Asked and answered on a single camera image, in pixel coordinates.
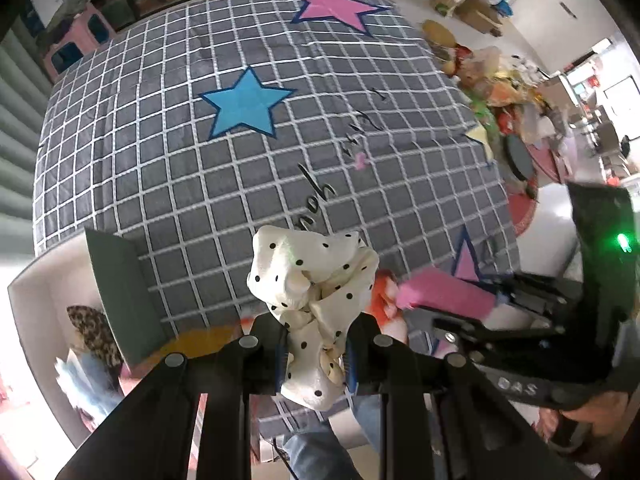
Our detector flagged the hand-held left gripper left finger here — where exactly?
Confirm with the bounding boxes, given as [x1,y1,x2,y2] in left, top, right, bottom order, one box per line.
[55,312,291,480]

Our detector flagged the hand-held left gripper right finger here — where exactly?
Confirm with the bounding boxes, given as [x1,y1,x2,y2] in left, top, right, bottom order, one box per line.
[342,312,586,480]

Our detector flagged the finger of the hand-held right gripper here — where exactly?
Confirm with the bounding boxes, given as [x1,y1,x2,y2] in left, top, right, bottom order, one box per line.
[432,316,556,344]
[482,275,583,311]

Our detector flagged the pink cloth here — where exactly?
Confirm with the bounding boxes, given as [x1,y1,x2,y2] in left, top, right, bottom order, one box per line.
[395,267,498,318]

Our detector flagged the white polka dot cloth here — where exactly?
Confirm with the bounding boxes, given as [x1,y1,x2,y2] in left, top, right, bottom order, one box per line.
[246,225,381,409]

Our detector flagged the beige leopard print plush hat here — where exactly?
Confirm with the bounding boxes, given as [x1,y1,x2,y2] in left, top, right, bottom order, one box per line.
[66,305,123,368]

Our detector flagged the blue cloth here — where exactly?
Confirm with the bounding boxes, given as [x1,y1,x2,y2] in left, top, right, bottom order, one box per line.
[52,352,123,418]

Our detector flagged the white storage box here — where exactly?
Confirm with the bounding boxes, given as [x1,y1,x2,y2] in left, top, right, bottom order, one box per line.
[7,227,173,451]

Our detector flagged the person's right hand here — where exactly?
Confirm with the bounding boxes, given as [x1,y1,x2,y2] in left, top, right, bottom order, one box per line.
[537,390,640,461]

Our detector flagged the orange white plush toy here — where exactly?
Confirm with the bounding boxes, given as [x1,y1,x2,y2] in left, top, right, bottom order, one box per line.
[372,270,416,346]

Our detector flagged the red round mat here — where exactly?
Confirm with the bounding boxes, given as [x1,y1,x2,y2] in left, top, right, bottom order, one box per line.
[510,152,566,236]

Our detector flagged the person's blue jeans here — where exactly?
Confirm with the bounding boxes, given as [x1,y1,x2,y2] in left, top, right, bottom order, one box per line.
[282,395,396,480]

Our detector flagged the round dark tray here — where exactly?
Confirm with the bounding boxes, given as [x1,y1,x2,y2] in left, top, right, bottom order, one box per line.
[502,135,538,183]

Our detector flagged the grey checked star print blanket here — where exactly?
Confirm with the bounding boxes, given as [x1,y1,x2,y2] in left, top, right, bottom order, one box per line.
[32,0,518,436]

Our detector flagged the pile of assorted toys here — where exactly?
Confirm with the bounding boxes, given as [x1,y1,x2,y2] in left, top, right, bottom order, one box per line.
[430,42,561,136]

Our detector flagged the woven straw hat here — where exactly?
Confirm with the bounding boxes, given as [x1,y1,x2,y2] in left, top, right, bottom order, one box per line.
[422,20,458,48]

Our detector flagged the cardboard box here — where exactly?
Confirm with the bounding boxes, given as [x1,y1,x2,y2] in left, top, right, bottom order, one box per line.
[457,0,506,36]

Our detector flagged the pink plastic stool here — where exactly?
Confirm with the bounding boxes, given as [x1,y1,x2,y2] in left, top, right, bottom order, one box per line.
[75,2,118,43]
[42,42,83,81]

